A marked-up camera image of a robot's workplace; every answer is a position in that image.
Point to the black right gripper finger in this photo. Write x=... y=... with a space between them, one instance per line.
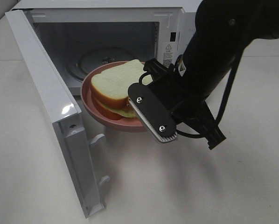
x=213 y=134

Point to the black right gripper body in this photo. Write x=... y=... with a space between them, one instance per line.
x=184 y=107

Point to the pink round plate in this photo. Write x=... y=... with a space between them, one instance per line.
x=124 y=124

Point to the sandwich with lettuce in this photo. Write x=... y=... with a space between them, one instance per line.
x=109 y=89

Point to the white microwave door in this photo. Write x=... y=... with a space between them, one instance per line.
x=63 y=111

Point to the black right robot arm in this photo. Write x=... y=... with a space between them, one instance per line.
x=224 y=28

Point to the white warning label sticker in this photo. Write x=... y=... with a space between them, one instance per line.
x=169 y=53

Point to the white microwave oven body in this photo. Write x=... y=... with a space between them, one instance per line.
x=139 y=26

